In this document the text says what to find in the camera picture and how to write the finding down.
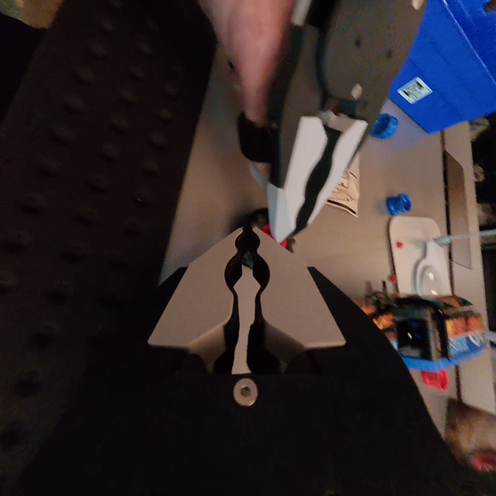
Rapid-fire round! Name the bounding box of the monster truck set box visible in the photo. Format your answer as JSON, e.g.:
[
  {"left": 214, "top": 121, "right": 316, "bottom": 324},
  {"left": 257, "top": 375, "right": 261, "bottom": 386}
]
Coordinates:
[{"left": 446, "top": 399, "right": 496, "bottom": 475}]

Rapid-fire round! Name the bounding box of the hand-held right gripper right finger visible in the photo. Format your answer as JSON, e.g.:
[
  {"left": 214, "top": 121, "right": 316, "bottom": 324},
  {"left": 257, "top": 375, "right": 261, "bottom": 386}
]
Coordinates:
[{"left": 250, "top": 227, "right": 347, "bottom": 373}]

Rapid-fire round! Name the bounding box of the white book stand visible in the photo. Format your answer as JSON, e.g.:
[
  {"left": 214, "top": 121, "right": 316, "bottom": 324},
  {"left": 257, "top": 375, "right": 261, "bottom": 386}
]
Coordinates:
[{"left": 388, "top": 216, "right": 496, "bottom": 299}]

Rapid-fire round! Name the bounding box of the black rubber tire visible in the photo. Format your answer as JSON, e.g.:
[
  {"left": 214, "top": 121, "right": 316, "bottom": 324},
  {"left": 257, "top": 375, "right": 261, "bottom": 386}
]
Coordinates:
[{"left": 247, "top": 208, "right": 270, "bottom": 233}]

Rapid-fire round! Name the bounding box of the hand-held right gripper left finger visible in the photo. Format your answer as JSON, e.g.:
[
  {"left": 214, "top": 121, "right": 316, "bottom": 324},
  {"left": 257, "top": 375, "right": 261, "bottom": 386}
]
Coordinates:
[{"left": 149, "top": 227, "right": 249, "bottom": 373}]

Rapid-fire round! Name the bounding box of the person's left hand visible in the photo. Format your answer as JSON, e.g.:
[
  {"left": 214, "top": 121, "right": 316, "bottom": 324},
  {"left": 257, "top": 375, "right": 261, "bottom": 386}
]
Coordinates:
[{"left": 200, "top": 0, "right": 299, "bottom": 188}]

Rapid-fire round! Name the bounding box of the dark perforated panel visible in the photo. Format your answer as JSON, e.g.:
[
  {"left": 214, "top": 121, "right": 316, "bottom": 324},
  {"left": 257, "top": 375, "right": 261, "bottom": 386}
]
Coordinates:
[{"left": 0, "top": 0, "right": 218, "bottom": 496}]

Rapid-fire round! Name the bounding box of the white sticker sheet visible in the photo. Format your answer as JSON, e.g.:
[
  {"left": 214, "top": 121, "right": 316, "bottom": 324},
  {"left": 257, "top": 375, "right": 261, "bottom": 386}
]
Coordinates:
[{"left": 326, "top": 151, "right": 362, "bottom": 218}]

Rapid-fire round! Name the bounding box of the blue wheel hub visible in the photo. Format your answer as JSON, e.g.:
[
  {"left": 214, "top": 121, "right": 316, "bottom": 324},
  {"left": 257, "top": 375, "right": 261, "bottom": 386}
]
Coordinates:
[
  {"left": 386, "top": 194, "right": 411, "bottom": 216},
  {"left": 371, "top": 113, "right": 400, "bottom": 138}
]

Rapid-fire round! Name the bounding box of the small red wheel hub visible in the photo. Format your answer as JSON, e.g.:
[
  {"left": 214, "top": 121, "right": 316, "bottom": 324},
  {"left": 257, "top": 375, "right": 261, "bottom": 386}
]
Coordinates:
[{"left": 260, "top": 223, "right": 289, "bottom": 250}]

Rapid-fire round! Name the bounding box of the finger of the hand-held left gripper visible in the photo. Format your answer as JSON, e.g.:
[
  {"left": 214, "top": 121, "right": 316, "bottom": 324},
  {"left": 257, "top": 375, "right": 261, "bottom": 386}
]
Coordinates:
[
  {"left": 299, "top": 118, "right": 369, "bottom": 231},
  {"left": 268, "top": 115, "right": 334, "bottom": 242}
]

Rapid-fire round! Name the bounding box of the grey desk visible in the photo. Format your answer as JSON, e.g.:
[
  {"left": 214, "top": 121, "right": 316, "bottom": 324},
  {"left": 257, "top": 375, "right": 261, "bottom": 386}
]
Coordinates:
[{"left": 159, "top": 24, "right": 496, "bottom": 435}]

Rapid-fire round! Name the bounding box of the blue black brick truck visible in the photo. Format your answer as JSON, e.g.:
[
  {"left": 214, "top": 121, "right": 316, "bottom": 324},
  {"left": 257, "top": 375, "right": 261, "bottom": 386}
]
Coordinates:
[{"left": 361, "top": 283, "right": 490, "bottom": 371}]

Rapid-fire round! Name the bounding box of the blue storage bin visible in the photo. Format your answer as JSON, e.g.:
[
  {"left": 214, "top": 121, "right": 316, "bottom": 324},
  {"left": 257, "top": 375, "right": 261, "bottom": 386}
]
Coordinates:
[{"left": 388, "top": 0, "right": 496, "bottom": 134}]

